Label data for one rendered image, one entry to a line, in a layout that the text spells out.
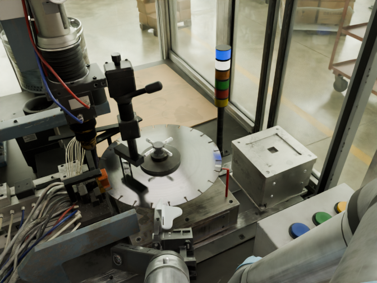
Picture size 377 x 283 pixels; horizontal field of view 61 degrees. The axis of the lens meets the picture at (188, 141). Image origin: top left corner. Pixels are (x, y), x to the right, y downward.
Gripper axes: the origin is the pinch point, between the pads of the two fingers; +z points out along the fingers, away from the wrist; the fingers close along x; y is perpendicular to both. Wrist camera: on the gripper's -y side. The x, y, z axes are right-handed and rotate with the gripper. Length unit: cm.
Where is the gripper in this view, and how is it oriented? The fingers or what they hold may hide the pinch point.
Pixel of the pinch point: (160, 230)
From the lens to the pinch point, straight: 78.8
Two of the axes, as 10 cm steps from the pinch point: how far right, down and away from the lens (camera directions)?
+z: -0.5, -1.0, 9.9
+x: -0.4, -9.9, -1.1
